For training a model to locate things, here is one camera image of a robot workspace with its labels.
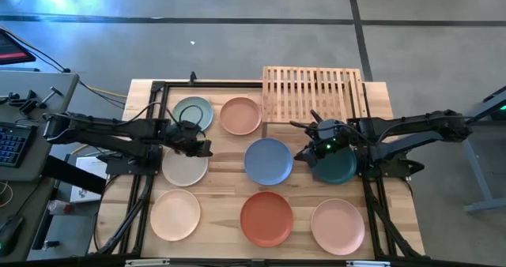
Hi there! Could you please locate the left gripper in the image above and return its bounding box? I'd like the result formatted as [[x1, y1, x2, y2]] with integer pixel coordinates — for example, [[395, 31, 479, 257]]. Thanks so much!
[[165, 120, 213, 158]]

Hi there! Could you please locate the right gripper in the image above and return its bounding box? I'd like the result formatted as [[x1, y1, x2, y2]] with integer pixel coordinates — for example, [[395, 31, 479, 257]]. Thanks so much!
[[293, 118, 351, 168]]

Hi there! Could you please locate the beige plate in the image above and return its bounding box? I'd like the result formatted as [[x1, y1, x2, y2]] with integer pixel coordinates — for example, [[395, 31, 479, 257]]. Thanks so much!
[[161, 147, 210, 188]]

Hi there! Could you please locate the dark green plate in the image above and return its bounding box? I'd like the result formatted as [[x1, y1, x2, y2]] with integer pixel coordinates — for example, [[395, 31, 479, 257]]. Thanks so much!
[[310, 146, 358, 186]]

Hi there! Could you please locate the blue plate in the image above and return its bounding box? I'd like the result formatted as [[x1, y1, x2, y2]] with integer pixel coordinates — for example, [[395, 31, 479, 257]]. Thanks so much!
[[244, 137, 294, 186]]

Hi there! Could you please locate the sage green plate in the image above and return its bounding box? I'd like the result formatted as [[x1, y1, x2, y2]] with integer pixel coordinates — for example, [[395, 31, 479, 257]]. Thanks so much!
[[172, 96, 215, 133]]

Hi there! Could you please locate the light terracotta plate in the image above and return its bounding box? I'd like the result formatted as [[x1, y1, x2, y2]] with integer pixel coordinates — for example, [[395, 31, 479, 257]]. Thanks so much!
[[219, 96, 263, 137]]

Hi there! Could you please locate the cream peach plate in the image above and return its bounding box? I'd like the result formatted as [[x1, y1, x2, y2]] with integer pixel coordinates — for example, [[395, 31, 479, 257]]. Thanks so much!
[[149, 189, 202, 243]]

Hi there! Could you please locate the large orange bowl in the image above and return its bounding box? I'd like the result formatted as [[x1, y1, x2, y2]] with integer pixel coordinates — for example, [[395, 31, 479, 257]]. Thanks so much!
[[240, 191, 295, 248]]

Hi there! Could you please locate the wooden slatted shelf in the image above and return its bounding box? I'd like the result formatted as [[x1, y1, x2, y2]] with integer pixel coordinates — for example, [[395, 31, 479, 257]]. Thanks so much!
[[261, 65, 368, 124]]

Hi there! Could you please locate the white box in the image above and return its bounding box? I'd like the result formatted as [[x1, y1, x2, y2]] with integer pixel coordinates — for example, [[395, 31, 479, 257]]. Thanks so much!
[[70, 155, 109, 204]]

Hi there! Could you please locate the white metal latch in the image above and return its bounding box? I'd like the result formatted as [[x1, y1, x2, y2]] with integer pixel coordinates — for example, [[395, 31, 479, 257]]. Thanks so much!
[[124, 258, 172, 267], [346, 259, 392, 267]]

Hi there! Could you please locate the black flat bar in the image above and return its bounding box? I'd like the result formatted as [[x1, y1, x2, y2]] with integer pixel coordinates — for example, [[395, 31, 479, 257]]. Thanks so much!
[[40, 154, 108, 195]]

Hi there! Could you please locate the clear bottle red cap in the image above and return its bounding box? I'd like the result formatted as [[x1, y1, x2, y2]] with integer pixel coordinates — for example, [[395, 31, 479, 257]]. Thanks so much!
[[46, 199, 74, 216]]

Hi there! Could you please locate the grey side desk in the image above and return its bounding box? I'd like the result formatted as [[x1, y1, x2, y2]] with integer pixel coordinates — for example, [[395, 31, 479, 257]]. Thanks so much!
[[0, 70, 80, 183]]

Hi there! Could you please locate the grey metal stand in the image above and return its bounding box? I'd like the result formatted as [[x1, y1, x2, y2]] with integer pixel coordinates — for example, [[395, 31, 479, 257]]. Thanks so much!
[[461, 118, 506, 215]]

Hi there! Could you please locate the black desk clamp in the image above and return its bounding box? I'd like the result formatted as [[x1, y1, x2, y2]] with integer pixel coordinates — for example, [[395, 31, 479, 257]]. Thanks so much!
[[0, 85, 64, 116]]

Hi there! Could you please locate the black keyboard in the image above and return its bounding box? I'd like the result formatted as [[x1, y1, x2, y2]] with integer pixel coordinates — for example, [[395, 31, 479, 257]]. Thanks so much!
[[0, 121, 38, 169]]

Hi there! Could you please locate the black device green light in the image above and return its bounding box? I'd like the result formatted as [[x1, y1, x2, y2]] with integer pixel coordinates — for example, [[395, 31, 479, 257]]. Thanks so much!
[[469, 85, 506, 122]]

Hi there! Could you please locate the black computer mouse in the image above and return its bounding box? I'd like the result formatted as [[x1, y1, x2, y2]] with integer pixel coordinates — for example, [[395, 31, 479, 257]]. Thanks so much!
[[0, 214, 25, 257]]

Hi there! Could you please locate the computer monitor red stripe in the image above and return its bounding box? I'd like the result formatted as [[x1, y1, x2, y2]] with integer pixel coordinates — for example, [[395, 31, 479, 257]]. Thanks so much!
[[0, 28, 37, 66]]

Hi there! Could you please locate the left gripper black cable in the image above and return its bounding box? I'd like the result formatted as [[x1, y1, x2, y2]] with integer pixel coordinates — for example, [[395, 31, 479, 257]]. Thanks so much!
[[118, 100, 206, 136]]

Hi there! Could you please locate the black aluminium frame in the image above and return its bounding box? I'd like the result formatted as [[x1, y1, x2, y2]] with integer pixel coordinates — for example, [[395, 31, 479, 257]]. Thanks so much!
[[89, 79, 426, 260]]

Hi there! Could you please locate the yellow cable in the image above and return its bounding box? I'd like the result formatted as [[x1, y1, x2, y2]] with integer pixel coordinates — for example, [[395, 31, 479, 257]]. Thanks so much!
[[70, 84, 128, 156]]

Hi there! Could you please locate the black monitor cable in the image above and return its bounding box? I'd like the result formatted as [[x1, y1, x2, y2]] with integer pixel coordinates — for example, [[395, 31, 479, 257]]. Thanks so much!
[[13, 32, 128, 111]]

